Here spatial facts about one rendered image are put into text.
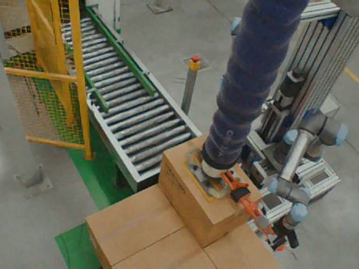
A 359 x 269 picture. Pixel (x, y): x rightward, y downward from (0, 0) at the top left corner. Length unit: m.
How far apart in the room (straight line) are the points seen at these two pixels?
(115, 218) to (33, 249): 0.88
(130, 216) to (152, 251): 0.30
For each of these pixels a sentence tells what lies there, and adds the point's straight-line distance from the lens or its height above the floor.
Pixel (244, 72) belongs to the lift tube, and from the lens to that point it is 1.50.
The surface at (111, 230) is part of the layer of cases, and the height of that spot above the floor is 0.54.
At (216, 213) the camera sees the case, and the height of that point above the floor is 0.94.
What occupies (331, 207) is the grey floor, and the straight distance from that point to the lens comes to 3.71.
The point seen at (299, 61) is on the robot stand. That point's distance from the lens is 2.24.
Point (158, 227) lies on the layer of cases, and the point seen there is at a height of 0.54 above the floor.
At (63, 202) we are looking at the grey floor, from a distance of 3.19.
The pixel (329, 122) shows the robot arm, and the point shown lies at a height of 1.64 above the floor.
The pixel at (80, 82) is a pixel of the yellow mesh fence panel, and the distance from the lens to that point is 2.66.
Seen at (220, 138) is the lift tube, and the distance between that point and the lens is 1.84.
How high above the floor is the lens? 2.80
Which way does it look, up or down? 50 degrees down
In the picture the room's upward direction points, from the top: 12 degrees clockwise
